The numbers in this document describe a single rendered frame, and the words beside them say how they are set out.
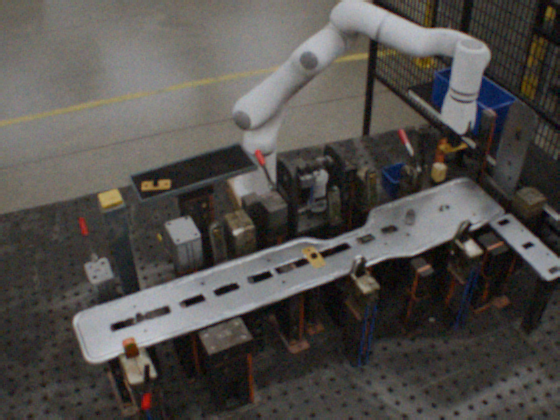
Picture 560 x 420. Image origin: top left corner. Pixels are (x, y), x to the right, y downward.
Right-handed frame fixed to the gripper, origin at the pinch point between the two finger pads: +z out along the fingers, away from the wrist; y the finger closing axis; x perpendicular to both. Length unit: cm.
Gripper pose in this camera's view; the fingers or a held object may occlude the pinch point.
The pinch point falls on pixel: (454, 139)
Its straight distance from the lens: 193.7
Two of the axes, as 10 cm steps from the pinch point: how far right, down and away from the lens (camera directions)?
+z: 0.0, 7.5, 6.7
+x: 8.9, -3.0, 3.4
